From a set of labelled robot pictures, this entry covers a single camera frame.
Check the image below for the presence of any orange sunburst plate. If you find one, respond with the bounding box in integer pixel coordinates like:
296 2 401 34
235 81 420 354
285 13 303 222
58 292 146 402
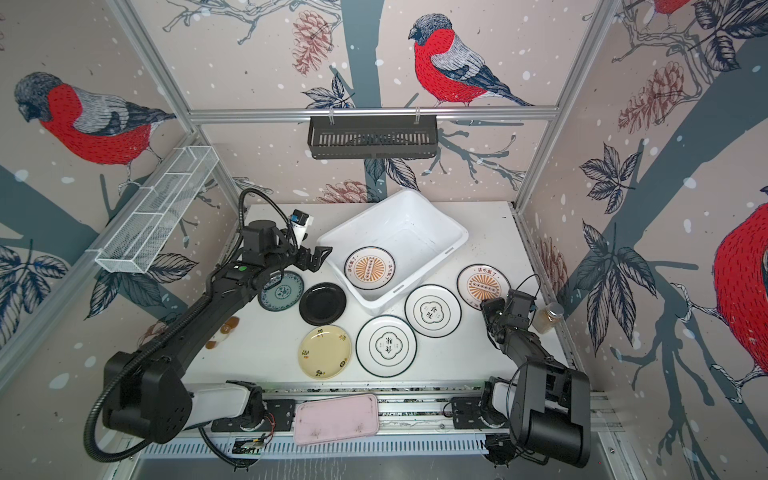
343 246 396 291
456 264 511 310

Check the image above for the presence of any white plate black rim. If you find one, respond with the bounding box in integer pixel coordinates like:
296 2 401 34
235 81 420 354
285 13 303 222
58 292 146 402
355 315 418 378
404 284 462 338

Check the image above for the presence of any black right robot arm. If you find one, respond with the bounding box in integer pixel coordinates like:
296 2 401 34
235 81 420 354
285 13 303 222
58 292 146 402
480 290 591 468

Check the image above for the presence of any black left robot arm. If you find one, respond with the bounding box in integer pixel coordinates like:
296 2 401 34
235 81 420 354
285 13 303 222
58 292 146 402
86 220 333 443

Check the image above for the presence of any white plastic bin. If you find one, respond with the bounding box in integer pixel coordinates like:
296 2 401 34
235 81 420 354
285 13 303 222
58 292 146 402
317 189 469 316

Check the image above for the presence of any small glass jar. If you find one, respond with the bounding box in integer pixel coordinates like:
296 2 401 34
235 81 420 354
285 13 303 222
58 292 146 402
532 302 564 334

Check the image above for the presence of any blue floral green plate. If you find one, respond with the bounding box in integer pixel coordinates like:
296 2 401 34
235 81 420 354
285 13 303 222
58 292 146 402
258 270 305 312

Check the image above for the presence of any yellow plate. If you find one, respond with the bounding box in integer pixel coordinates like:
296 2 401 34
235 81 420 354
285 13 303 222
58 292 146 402
298 325 352 380

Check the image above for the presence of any pink pad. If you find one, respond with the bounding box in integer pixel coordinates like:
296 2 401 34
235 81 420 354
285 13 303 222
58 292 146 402
293 394 380 446

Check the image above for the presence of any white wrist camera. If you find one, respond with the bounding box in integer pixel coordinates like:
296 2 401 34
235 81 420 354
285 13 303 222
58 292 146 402
290 209 314 244

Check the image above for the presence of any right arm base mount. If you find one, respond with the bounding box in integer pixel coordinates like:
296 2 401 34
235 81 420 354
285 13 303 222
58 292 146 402
444 377 516 430

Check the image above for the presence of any black hanging wire basket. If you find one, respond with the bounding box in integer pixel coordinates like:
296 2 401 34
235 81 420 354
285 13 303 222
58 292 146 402
307 115 438 160

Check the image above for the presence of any horizontal aluminium rail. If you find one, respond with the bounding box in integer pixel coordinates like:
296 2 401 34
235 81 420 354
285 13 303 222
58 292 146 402
187 106 560 125

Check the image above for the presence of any white mesh wire shelf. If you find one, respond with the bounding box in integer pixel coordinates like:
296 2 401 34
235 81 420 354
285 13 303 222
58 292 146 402
95 146 219 273

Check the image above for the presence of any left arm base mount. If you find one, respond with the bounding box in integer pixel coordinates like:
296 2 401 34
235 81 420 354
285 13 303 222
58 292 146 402
210 385 296 433

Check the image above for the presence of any aluminium frame post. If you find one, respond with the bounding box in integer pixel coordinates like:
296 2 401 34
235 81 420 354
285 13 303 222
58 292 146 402
104 0 250 212

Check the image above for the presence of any black corrugated cable hose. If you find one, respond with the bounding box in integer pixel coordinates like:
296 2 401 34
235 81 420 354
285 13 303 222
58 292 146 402
82 187 301 463

